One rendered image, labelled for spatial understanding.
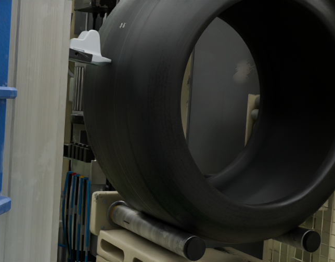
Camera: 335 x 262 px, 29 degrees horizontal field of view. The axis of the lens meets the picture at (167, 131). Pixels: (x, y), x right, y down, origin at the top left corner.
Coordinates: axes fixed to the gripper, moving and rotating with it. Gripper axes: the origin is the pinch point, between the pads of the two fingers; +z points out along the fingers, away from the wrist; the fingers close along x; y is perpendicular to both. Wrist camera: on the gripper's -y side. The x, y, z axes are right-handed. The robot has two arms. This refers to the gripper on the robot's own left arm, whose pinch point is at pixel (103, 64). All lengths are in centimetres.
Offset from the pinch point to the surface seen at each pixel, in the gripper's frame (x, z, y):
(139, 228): 7.9, 17.5, -31.1
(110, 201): 23.2, 16.9, -28.0
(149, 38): -9.2, 3.9, 5.2
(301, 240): -10, 45, -27
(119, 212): 18.6, 17.7, -29.6
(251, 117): 37, 62, -2
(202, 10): -12.0, 11.9, 12.0
